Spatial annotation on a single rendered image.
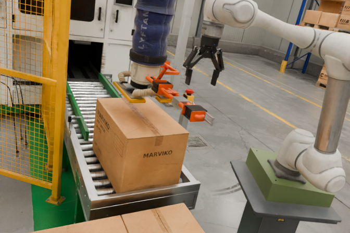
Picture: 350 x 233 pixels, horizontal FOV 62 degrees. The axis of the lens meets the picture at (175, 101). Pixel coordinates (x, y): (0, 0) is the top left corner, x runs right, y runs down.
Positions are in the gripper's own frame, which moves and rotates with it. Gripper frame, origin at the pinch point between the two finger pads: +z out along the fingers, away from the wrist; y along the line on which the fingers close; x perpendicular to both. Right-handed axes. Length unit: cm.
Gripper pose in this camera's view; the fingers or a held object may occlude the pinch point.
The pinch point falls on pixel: (200, 82)
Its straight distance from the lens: 129.0
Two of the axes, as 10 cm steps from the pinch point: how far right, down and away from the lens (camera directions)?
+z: -1.8, 9.3, 3.3
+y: -8.8, 0.0, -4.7
